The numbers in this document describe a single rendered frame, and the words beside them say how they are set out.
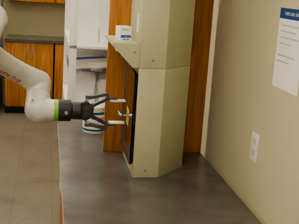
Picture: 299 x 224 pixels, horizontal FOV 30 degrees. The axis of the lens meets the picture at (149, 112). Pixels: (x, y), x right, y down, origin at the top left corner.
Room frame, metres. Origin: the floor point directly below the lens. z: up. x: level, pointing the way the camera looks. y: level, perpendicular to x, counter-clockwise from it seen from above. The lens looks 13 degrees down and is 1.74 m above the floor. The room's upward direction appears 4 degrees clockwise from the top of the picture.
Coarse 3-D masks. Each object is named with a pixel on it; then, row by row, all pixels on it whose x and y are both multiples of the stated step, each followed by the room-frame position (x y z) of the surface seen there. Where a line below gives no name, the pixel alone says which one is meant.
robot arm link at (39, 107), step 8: (32, 96) 2.27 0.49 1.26; (40, 96) 2.27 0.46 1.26; (48, 96) 2.31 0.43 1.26; (32, 104) 2.24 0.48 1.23; (40, 104) 2.25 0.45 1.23; (48, 104) 2.26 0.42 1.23; (56, 104) 2.27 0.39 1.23; (24, 112) 2.27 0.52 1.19; (32, 112) 2.23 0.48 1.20; (40, 112) 2.24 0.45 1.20; (48, 112) 2.25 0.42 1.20; (56, 112) 2.26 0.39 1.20; (32, 120) 2.25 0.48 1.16; (40, 120) 2.25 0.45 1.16; (48, 120) 2.27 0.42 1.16; (56, 120) 2.28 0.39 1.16
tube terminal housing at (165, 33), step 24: (144, 0) 2.26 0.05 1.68; (168, 0) 2.28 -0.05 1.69; (192, 0) 2.42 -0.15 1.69; (144, 24) 2.26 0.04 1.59; (168, 24) 2.28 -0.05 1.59; (192, 24) 2.43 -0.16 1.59; (144, 48) 2.26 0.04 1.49; (168, 48) 2.29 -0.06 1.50; (144, 72) 2.26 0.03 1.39; (168, 72) 2.30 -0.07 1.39; (144, 96) 2.26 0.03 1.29; (168, 96) 2.31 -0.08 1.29; (144, 120) 2.26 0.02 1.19; (168, 120) 2.32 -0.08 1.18; (144, 144) 2.26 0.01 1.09; (168, 144) 2.33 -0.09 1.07; (144, 168) 2.27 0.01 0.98; (168, 168) 2.34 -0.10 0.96
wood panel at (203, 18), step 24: (120, 0) 2.61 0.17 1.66; (120, 24) 2.61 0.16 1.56; (192, 48) 2.68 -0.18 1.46; (120, 72) 2.61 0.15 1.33; (192, 72) 2.68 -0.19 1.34; (120, 96) 2.62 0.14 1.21; (192, 96) 2.68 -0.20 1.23; (120, 120) 2.62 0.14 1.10; (192, 120) 2.68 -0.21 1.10; (120, 144) 2.62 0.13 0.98; (192, 144) 2.69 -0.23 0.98
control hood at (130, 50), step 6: (108, 36) 2.47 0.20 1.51; (114, 36) 2.49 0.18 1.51; (114, 42) 2.24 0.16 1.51; (120, 42) 2.26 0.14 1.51; (126, 42) 2.28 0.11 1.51; (132, 42) 2.29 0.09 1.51; (120, 48) 2.24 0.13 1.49; (126, 48) 2.25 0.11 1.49; (132, 48) 2.25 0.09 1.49; (138, 48) 2.25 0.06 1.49; (126, 54) 2.25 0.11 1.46; (132, 54) 2.25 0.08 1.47; (138, 54) 2.26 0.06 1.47; (126, 60) 2.25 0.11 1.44; (132, 60) 2.25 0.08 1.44; (138, 60) 2.26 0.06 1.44; (132, 66) 2.25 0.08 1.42; (138, 66) 2.26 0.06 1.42
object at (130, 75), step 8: (128, 64) 2.48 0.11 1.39; (128, 72) 2.46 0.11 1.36; (128, 80) 2.44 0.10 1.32; (128, 88) 2.43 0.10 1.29; (128, 96) 2.41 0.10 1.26; (128, 104) 2.40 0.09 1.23; (128, 128) 2.35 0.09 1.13; (128, 136) 2.34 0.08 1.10; (128, 144) 2.32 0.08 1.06; (128, 152) 2.31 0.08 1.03; (128, 160) 2.30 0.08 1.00
